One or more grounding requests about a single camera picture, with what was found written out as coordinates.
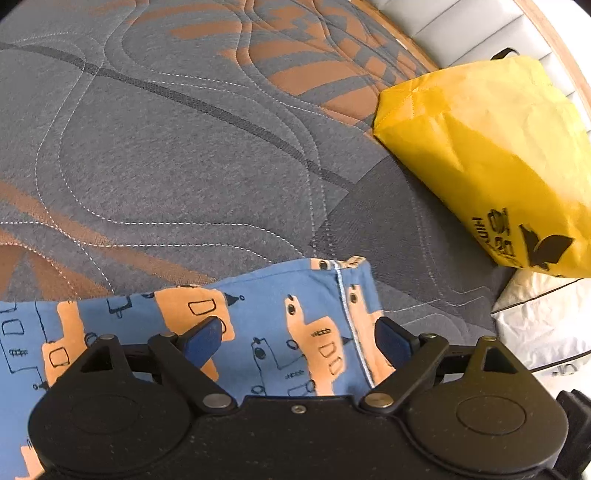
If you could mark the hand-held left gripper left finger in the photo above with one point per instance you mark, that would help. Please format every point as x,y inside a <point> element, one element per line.
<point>203,344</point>

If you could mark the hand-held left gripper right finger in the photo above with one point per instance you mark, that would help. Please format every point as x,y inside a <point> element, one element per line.
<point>392,344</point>

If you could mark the blue pants with orange print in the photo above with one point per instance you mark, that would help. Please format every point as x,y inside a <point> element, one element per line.
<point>268,314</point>

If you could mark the white plastic bag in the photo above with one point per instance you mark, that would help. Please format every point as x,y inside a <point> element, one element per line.
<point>545,318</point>

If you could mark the quilted grey and orange mattress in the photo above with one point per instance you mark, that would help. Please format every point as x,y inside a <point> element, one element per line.
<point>184,138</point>

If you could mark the yellow bag with black print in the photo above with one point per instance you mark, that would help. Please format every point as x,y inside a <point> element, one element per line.
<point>485,152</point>

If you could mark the padded headboard with wooden frame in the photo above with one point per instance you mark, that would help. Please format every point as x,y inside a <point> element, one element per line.
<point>461,27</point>

